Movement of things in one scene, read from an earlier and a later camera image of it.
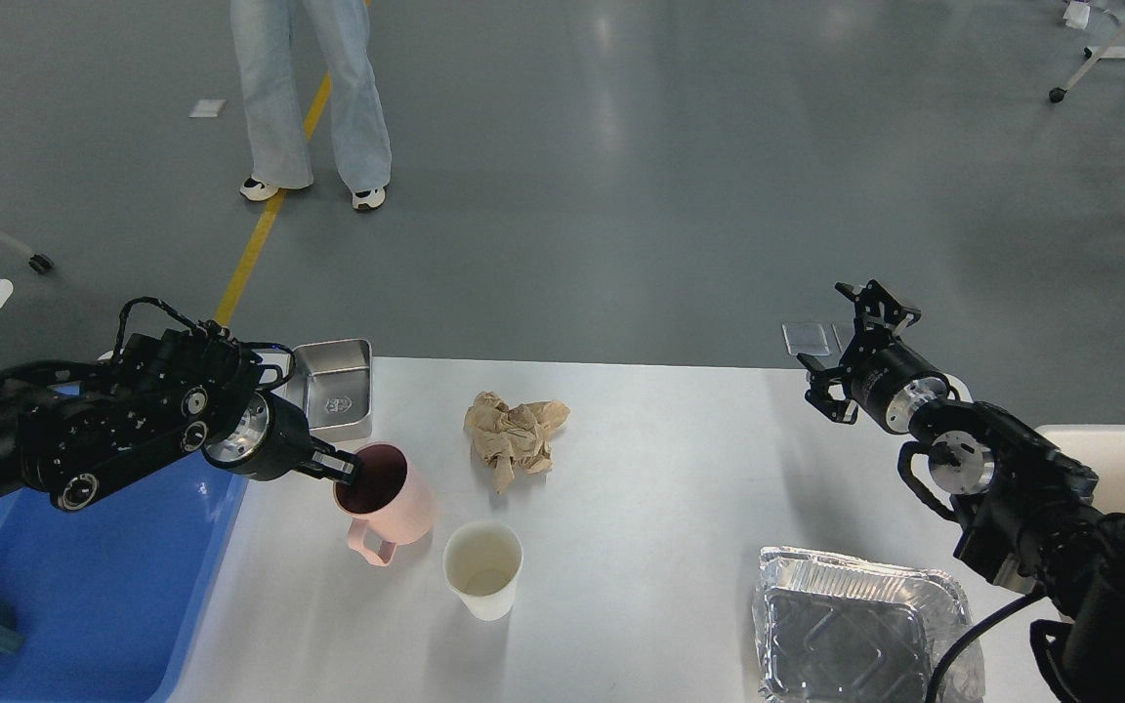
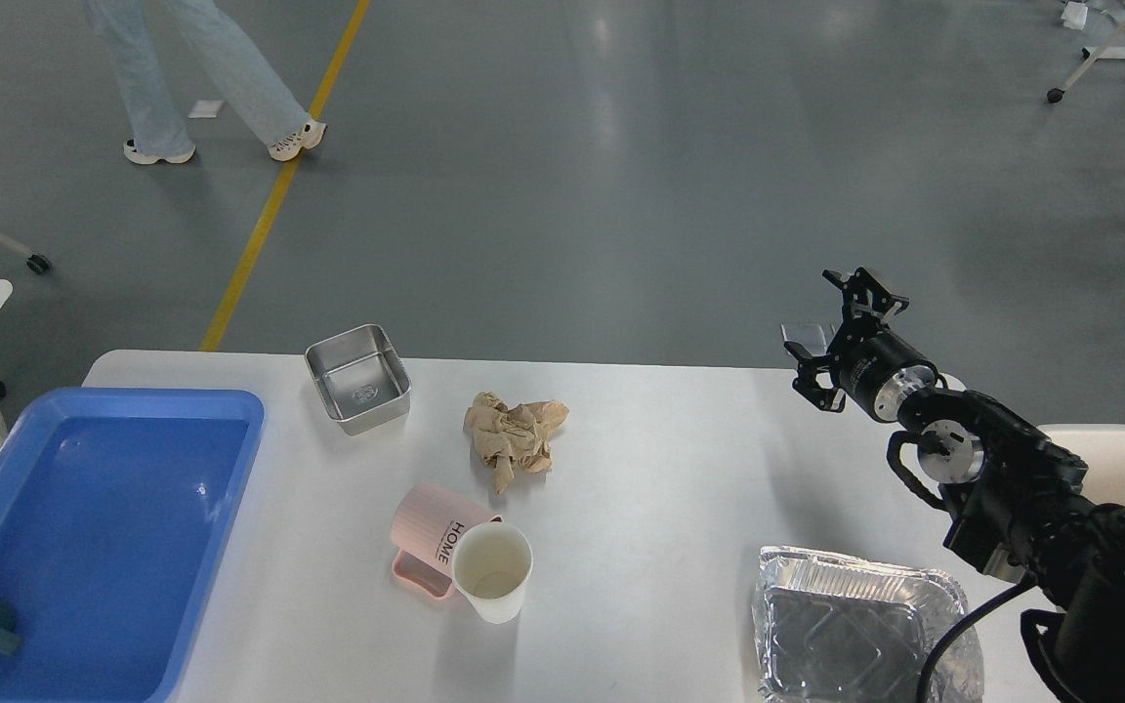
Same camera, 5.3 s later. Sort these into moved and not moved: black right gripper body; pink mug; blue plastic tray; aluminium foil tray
Moved: pink mug
Not moved: blue plastic tray; black right gripper body; aluminium foil tray
